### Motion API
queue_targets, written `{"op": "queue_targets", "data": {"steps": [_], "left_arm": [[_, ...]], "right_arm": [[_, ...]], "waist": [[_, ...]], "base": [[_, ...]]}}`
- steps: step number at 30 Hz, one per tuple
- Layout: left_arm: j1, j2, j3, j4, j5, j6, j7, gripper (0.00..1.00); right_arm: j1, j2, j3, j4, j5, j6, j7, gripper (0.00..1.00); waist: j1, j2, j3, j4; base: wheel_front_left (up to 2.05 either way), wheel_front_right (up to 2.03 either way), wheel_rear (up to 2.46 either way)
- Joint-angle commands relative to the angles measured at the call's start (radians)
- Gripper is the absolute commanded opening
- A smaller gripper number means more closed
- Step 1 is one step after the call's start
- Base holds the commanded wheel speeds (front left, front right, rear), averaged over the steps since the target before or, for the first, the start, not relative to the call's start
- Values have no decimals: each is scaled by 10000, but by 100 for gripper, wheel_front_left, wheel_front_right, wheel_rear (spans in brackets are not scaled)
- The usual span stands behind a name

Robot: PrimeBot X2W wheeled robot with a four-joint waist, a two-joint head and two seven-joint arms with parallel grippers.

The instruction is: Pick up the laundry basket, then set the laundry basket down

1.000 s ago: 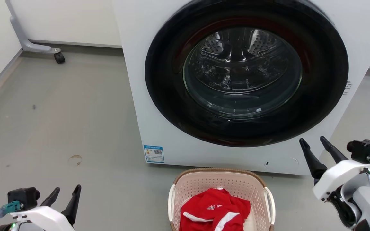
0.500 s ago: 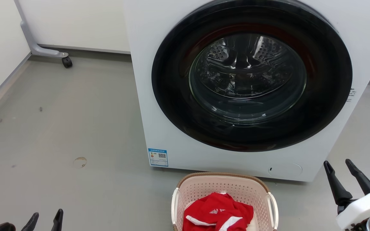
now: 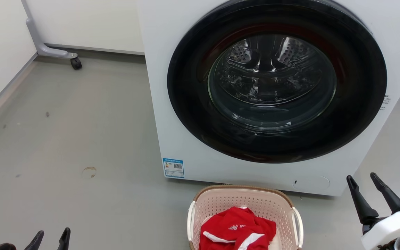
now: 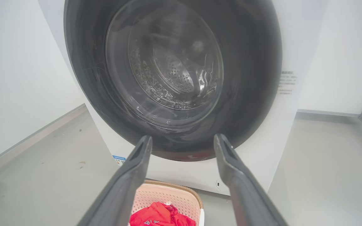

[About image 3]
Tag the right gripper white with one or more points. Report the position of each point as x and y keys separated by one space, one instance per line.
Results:
x=391 y=229

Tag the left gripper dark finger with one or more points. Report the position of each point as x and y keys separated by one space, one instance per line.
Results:
x=64 y=241
x=35 y=242

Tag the blue energy label sticker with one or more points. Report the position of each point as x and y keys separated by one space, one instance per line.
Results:
x=173 y=168

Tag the black caster wheel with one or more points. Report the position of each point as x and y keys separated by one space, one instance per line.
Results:
x=76 y=63

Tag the white front-load washing machine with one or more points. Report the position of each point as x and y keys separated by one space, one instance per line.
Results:
x=158 y=104

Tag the beige perforated laundry basket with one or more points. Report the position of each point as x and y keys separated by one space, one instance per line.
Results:
x=231 y=199

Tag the round white filter cover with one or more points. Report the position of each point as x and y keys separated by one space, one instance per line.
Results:
x=311 y=182

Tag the round black washing machine door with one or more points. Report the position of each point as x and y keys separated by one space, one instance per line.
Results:
x=193 y=86

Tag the red sports shirt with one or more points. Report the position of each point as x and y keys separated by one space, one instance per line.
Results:
x=234 y=229

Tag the grey metal frame leg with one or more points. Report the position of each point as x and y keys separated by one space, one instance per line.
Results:
x=36 y=41

